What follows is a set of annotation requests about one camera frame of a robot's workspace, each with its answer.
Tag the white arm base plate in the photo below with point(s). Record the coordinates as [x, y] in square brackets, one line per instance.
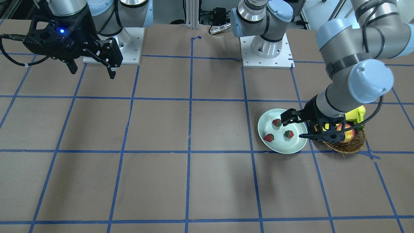
[130, 42]
[258, 53]

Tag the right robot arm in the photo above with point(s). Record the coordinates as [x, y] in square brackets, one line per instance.
[110, 16]

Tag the red strawberry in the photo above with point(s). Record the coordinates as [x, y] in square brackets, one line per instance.
[269, 138]
[288, 134]
[277, 122]

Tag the light green plate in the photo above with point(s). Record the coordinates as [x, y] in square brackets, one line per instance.
[281, 144]

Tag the red apple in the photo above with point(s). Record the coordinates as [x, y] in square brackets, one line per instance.
[348, 135]

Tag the aluminium frame post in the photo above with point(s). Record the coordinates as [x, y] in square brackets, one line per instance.
[192, 13]

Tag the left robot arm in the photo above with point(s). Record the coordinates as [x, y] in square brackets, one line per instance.
[352, 56]

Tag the yellow banana bunch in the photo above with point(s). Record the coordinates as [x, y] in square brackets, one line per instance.
[353, 117]

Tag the brown wicker basket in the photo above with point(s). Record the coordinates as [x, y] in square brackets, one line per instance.
[353, 146]

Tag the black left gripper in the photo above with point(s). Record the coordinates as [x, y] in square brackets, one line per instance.
[311, 111]

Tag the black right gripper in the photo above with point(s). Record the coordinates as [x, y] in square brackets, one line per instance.
[84, 28]

